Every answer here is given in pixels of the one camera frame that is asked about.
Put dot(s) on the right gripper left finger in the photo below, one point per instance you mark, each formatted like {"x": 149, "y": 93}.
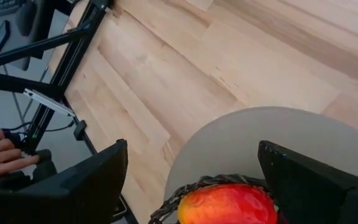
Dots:
{"x": 104, "y": 186}

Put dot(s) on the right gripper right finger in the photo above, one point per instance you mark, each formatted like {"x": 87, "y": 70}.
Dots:
{"x": 297, "y": 186}

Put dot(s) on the red and yellow toy mango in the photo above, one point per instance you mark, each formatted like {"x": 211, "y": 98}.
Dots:
{"x": 228, "y": 205}

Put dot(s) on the dark wicker basket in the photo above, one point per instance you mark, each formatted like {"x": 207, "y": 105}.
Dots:
{"x": 172, "y": 199}

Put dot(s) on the black device with green light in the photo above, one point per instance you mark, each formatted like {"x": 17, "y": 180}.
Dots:
{"x": 43, "y": 168}

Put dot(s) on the round grey placemat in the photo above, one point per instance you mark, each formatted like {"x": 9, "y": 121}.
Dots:
{"x": 228, "y": 140}

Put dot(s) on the grey desk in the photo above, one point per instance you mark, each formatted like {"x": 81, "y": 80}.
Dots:
{"x": 20, "y": 49}

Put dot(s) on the black computer mouse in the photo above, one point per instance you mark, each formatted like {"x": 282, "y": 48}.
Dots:
{"x": 26, "y": 17}

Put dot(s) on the backlit keyboard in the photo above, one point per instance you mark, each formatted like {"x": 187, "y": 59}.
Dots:
{"x": 2, "y": 7}

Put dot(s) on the black metal table frame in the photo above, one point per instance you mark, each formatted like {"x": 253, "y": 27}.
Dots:
{"x": 75, "y": 53}

